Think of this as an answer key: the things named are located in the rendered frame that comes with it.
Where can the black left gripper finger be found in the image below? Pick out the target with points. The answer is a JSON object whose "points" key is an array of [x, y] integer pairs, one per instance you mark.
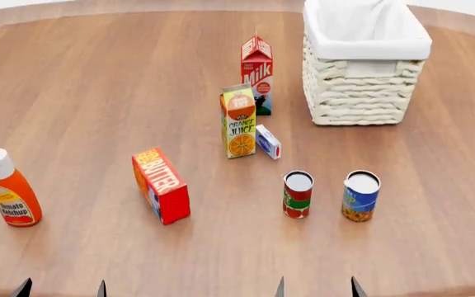
{"points": [[22, 290], [102, 290]]}

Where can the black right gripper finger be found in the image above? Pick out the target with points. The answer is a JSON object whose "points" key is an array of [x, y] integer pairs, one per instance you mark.
{"points": [[280, 287], [358, 288]]}

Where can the orange juice carton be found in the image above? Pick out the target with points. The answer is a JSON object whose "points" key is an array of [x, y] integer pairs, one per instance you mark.
{"points": [[241, 127]]}

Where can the white woven basket with liner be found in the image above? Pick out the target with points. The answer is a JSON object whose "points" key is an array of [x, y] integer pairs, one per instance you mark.
{"points": [[357, 89]]}

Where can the blue corn can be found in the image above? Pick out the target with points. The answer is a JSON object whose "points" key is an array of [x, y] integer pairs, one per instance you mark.
{"points": [[360, 198]]}

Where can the tomato ketchup bottle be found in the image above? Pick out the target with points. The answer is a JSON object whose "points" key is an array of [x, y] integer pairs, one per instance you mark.
{"points": [[15, 198]]}

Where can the red tomato can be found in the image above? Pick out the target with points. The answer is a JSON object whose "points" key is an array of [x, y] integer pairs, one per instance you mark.
{"points": [[297, 196]]}

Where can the red butter box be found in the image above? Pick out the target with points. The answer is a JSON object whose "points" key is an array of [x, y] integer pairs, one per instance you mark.
{"points": [[161, 185]]}

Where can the small white blue box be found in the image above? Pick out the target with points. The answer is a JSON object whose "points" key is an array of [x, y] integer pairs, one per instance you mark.
{"points": [[268, 143]]}

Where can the red milk carton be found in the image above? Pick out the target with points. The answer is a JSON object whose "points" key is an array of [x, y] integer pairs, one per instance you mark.
{"points": [[257, 74]]}

